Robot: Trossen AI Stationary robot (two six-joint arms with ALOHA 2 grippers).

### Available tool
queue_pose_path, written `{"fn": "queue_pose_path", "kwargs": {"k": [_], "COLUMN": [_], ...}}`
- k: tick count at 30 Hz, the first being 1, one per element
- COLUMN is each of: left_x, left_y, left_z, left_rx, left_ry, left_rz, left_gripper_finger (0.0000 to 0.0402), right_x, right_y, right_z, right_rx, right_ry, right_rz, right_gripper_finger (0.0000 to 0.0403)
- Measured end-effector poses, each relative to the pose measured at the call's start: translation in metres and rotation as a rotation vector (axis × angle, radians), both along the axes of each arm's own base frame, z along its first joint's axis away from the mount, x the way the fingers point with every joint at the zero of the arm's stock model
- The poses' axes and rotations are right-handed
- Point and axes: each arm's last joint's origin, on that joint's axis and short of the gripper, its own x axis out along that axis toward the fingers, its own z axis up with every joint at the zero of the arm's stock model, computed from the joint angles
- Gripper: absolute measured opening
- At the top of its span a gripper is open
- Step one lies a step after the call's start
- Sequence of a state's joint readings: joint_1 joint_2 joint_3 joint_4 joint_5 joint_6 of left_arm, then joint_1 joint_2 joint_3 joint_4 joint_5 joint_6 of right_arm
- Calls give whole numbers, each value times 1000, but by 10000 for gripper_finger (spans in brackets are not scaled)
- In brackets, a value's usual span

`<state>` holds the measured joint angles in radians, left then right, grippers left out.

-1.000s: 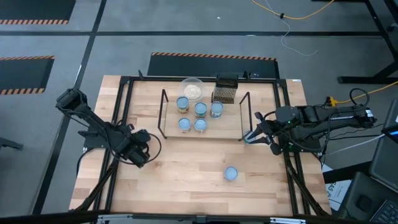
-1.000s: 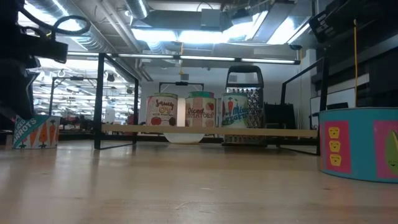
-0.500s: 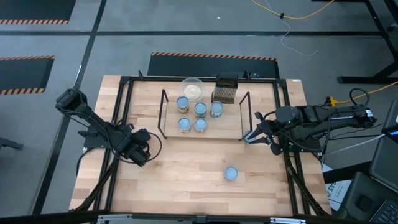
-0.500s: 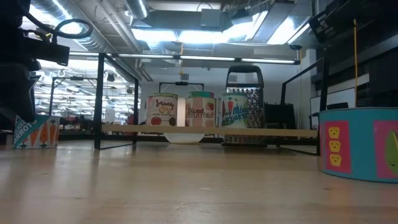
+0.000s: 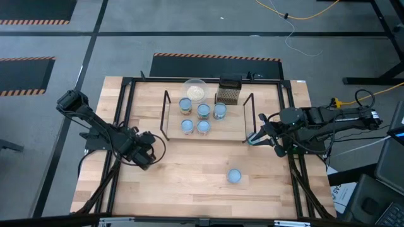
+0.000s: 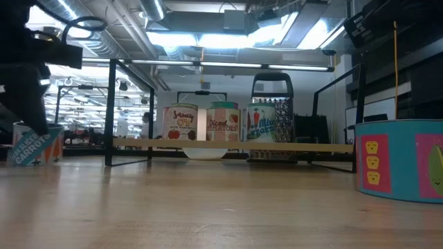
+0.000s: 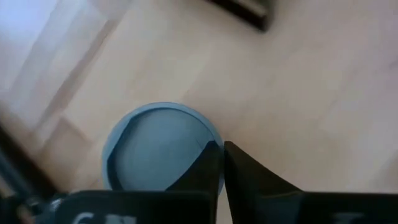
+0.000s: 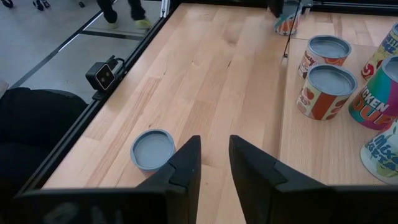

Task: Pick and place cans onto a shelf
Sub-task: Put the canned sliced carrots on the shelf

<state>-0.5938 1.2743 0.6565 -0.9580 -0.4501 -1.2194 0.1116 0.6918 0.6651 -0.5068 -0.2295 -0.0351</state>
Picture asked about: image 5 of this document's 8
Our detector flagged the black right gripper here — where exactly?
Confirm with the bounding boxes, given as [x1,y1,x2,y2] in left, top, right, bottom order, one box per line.
[254,112,287,158]

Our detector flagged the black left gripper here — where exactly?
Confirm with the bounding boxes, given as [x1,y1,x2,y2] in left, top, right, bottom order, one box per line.
[124,127,157,172]

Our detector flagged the blue cup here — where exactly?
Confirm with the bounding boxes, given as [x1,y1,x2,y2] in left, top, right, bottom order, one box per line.
[179,97,193,116]
[226,168,243,184]
[196,103,211,120]
[213,102,228,121]
[196,119,211,137]

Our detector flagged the wooden shelf with black legs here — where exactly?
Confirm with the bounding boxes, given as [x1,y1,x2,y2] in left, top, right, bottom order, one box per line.
[159,90,257,144]

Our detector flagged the metal box grater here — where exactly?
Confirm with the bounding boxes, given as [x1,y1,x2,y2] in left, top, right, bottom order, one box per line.
[213,73,243,106]

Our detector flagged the heap of oats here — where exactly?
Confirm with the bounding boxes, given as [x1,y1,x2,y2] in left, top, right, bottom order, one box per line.
[186,85,205,102]

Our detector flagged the clear glass bowl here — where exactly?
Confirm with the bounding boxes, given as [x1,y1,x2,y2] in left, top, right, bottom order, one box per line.
[182,78,210,104]

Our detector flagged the black mat with hazard stripes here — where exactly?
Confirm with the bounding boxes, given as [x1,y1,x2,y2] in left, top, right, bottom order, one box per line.
[0,55,57,97]
[0,0,78,26]
[148,52,284,80]

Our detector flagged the white printed paper sheet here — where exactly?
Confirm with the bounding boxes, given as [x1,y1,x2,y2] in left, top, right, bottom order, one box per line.
[328,182,358,216]

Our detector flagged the dark grey keyboard desk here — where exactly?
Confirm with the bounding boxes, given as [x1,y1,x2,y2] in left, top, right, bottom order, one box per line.
[342,173,404,227]

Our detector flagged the black chair leg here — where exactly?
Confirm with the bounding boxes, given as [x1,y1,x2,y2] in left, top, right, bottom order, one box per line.
[0,138,25,153]

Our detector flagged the laptop with blue screen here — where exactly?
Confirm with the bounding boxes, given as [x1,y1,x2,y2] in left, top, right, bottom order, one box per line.
[387,100,404,146]

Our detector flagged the black keyboard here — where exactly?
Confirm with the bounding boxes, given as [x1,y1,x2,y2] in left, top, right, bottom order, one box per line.
[374,201,404,227]

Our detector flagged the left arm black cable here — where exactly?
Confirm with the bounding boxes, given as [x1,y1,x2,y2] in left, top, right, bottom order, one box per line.
[148,133,167,165]

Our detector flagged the black aluminium table frame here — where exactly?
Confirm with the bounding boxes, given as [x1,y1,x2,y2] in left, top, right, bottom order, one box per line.
[71,71,337,221]

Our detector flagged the silver aluminium bracket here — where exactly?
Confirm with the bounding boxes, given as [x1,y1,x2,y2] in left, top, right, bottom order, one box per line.
[273,219,312,227]
[98,216,135,227]

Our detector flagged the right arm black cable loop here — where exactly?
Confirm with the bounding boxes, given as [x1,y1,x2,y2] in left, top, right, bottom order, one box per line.
[353,88,377,110]

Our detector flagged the thin white floor cable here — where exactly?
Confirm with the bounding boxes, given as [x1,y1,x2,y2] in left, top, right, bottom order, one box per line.
[268,0,323,58]

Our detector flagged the black desk leg frame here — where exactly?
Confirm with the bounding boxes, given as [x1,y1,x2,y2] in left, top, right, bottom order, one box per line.
[315,0,404,86]

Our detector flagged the yellow cable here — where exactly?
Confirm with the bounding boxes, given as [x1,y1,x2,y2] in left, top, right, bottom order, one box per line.
[254,0,341,21]

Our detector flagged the yellow extension cord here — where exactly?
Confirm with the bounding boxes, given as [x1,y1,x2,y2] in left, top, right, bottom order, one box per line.
[330,81,404,108]

